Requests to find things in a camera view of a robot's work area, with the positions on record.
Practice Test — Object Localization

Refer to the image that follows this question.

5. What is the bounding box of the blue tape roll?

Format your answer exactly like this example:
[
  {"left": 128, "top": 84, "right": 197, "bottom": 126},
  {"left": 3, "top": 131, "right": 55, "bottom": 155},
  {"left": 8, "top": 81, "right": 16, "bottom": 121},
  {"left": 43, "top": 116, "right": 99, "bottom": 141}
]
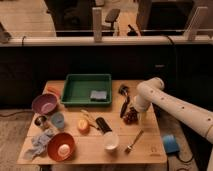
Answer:
[{"left": 163, "top": 135, "right": 180, "bottom": 154}]

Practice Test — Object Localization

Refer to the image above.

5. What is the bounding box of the grey blue sponge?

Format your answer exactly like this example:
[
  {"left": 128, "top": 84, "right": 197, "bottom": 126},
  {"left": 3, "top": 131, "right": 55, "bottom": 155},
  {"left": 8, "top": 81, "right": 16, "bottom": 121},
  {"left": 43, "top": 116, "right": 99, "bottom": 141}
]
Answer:
[{"left": 90, "top": 90, "right": 107, "bottom": 101}]

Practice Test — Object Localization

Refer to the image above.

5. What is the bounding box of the green plastic tray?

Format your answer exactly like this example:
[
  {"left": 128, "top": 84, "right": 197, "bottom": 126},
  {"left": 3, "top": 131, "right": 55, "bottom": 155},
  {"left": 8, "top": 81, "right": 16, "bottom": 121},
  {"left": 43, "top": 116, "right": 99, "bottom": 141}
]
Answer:
[{"left": 61, "top": 74, "right": 112, "bottom": 107}]

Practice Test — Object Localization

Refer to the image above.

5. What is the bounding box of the dark red grape bunch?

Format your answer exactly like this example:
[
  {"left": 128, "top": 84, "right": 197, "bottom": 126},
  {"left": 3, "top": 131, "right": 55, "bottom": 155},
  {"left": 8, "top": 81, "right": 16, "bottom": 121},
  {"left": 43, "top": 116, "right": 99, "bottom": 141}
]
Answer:
[{"left": 123, "top": 107, "right": 138, "bottom": 124}]

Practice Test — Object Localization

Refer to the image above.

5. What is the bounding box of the black office chair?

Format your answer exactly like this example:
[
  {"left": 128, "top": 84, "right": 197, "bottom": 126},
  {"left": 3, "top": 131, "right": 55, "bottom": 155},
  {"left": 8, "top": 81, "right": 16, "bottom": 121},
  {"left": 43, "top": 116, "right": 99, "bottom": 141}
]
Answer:
[{"left": 105, "top": 8, "right": 120, "bottom": 30}]

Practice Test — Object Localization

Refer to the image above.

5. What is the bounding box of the black marker block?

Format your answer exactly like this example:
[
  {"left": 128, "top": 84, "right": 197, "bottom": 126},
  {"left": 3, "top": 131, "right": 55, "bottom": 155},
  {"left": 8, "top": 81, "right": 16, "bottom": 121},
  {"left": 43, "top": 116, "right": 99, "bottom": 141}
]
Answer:
[{"left": 96, "top": 117, "right": 112, "bottom": 133}]

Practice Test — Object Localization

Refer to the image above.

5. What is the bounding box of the red bowl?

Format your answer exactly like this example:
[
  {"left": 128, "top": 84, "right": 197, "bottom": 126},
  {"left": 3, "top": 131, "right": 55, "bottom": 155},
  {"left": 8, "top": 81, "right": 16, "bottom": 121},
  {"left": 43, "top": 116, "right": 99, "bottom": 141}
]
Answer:
[{"left": 47, "top": 132, "right": 75, "bottom": 162}]

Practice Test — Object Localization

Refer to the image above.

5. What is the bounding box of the orange fruit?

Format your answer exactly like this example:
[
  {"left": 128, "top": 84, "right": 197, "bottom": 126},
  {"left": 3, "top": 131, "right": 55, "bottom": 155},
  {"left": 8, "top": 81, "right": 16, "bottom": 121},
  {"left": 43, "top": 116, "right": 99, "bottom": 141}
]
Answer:
[{"left": 77, "top": 119, "right": 90, "bottom": 134}]

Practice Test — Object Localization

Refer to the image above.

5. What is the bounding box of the grey blue cloth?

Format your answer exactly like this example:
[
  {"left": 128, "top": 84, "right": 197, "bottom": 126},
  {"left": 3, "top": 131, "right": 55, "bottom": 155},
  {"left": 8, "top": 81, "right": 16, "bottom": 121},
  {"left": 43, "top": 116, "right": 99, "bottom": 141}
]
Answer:
[{"left": 23, "top": 129, "right": 54, "bottom": 160}]

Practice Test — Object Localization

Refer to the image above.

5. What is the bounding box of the white cup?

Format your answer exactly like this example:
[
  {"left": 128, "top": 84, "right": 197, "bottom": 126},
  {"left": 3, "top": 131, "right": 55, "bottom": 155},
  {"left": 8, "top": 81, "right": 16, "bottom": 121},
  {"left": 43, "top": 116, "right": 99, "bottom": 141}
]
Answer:
[{"left": 103, "top": 132, "right": 119, "bottom": 152}]

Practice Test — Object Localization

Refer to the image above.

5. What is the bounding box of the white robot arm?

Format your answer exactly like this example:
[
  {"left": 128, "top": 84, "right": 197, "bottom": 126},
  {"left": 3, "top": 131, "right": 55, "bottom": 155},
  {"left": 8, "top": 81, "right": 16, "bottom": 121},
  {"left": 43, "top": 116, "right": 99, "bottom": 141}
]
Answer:
[{"left": 133, "top": 77, "right": 213, "bottom": 171}]

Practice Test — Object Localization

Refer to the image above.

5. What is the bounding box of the purple bowl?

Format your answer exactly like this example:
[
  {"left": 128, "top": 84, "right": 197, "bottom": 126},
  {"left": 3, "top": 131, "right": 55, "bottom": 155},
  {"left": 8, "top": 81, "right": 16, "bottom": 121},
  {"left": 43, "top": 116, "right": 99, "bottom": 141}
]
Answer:
[{"left": 31, "top": 93, "right": 57, "bottom": 115}]

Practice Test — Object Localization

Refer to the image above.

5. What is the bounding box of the white egg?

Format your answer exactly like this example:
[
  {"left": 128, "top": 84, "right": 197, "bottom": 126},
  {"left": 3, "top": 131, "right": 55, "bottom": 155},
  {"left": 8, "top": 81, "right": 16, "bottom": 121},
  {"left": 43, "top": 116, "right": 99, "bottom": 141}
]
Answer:
[{"left": 58, "top": 144, "right": 70, "bottom": 157}]

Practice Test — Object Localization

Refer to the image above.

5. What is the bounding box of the orange carrot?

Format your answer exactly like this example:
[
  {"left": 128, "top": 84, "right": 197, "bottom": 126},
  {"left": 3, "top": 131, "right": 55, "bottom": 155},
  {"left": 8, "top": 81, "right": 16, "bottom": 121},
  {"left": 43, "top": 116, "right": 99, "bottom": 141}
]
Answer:
[{"left": 47, "top": 87, "right": 61, "bottom": 99}]

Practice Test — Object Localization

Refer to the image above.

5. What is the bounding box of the light blue cup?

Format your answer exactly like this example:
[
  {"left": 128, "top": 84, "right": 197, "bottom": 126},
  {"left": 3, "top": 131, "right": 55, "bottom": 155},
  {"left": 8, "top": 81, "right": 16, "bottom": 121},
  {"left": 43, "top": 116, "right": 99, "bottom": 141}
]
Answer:
[{"left": 51, "top": 112, "right": 65, "bottom": 129}]

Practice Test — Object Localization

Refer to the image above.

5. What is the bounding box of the wooden table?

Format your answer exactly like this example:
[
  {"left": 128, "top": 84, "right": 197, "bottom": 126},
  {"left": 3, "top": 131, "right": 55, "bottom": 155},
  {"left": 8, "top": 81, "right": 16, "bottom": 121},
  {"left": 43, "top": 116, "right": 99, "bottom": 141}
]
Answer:
[{"left": 16, "top": 79, "right": 168, "bottom": 166}]

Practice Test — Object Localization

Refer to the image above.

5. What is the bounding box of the yellow banana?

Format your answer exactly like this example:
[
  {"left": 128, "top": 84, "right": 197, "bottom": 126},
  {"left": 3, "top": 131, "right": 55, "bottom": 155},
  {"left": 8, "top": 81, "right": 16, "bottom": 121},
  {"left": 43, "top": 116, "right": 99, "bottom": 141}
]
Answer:
[{"left": 81, "top": 109, "right": 99, "bottom": 130}]

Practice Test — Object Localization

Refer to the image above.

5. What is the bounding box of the black handled brush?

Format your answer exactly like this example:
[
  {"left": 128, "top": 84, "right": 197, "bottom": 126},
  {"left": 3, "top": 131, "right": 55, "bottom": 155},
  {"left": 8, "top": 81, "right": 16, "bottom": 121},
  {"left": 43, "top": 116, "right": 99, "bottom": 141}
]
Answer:
[{"left": 118, "top": 84, "right": 130, "bottom": 117}]

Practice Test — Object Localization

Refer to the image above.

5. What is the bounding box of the small metal cup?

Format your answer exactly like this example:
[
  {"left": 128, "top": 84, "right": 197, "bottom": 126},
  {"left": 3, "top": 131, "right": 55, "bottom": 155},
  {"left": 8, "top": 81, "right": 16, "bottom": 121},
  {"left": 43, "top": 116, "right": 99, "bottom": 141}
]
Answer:
[{"left": 34, "top": 116, "right": 48, "bottom": 130}]

